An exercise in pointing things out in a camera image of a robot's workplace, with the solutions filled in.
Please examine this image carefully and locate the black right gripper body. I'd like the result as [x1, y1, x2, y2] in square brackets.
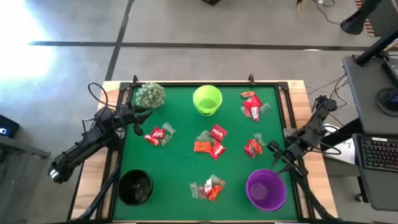
[266, 136, 308, 169]

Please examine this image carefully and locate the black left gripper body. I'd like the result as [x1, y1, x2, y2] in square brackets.
[116, 102, 146, 137]

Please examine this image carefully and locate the pale green potted plant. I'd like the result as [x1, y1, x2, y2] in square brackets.
[135, 82, 166, 110]

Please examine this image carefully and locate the purple bucket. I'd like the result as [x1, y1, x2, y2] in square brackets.
[244, 169, 288, 212]

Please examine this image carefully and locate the black desk leg bar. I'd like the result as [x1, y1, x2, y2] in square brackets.
[319, 117, 364, 151]

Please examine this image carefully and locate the white paper sheet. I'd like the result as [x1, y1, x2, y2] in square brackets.
[323, 123, 357, 165]

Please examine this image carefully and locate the green felt mat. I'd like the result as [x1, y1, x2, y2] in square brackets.
[112, 84, 299, 222]

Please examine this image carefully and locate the lime green pumpkin-face bucket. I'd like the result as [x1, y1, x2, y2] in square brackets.
[192, 85, 223, 117]

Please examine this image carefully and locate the black bucket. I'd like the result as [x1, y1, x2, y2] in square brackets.
[117, 169, 155, 207]

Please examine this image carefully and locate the red pack with QR label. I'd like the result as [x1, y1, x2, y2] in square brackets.
[203, 177, 214, 194]

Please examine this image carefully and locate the black keyboard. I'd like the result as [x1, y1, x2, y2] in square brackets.
[360, 136, 398, 172]

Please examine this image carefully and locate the dark grey desk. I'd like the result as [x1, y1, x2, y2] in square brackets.
[341, 54, 398, 135]

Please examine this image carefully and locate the grey keyboard shelf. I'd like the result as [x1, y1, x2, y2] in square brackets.
[352, 133, 398, 212]

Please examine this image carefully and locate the round black monitor base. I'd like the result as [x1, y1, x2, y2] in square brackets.
[375, 86, 398, 117]

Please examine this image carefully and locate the grey bench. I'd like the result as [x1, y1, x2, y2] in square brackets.
[0, 135, 51, 224]

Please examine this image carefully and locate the black box with light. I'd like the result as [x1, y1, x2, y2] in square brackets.
[0, 114, 21, 139]

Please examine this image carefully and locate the black curved stand foot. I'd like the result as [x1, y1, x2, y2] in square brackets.
[340, 0, 384, 35]

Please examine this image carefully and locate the black floor mat striped edge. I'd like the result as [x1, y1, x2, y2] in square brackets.
[355, 0, 376, 37]

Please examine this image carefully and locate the black diagonal frame strut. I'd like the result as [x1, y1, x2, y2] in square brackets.
[290, 167, 336, 221]
[77, 164, 121, 221]

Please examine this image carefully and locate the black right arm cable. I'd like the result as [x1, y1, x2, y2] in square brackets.
[317, 141, 343, 156]

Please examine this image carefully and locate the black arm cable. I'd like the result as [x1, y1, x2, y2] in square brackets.
[317, 141, 343, 156]
[81, 82, 109, 138]

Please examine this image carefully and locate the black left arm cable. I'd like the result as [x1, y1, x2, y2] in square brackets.
[81, 82, 109, 138]

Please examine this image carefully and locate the black table frame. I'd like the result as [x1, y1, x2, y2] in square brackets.
[67, 74, 340, 223]

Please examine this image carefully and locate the grey floor cable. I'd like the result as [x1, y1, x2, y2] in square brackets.
[306, 73, 357, 125]

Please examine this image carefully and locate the black floor cable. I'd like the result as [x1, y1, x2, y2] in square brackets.
[310, 0, 342, 26]

